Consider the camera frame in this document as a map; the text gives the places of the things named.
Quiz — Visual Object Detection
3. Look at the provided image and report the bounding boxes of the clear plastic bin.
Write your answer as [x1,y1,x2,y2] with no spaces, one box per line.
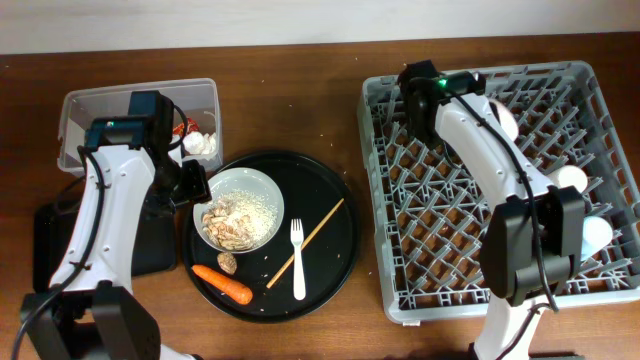
[57,78,223,177]

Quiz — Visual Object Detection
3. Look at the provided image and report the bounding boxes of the wooden chopstick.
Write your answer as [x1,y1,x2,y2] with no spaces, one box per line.
[266,198,345,289]

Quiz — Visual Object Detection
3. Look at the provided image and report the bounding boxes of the white cup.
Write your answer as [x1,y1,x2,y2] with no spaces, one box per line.
[547,165,588,193]

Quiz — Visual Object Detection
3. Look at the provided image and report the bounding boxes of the rice and food scraps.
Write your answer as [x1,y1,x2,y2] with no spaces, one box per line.
[199,190,278,252]

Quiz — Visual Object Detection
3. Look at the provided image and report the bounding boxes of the blue cup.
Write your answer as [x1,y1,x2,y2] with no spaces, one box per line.
[581,216,613,261]

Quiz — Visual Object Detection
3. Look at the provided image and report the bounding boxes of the red snack wrapper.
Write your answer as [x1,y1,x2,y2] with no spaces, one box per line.
[173,118,200,136]

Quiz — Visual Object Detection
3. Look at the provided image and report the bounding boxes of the white tissue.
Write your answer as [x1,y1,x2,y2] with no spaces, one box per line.
[183,131,217,155]

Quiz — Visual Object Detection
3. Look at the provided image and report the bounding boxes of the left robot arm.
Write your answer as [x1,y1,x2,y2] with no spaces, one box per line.
[11,90,211,359]

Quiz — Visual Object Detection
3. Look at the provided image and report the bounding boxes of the orange carrot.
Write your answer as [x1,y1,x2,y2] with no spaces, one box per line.
[191,265,253,305]

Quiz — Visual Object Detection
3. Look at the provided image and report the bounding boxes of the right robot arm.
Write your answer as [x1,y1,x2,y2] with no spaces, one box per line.
[397,60,585,359]

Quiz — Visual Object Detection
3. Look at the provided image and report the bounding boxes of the brown mushroom piece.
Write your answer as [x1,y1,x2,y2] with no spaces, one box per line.
[217,252,238,275]

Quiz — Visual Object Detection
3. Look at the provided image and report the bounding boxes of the white plastic fork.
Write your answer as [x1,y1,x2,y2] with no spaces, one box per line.
[290,219,306,301]

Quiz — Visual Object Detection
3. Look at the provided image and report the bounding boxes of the grey dishwasher rack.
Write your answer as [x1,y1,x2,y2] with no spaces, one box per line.
[357,61,639,326]

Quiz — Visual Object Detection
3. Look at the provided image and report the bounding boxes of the white bowl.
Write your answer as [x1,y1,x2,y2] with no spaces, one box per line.
[489,99,519,142]

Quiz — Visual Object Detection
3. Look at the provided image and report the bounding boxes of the black rectangular tray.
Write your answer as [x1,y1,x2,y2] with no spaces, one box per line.
[32,200,177,293]

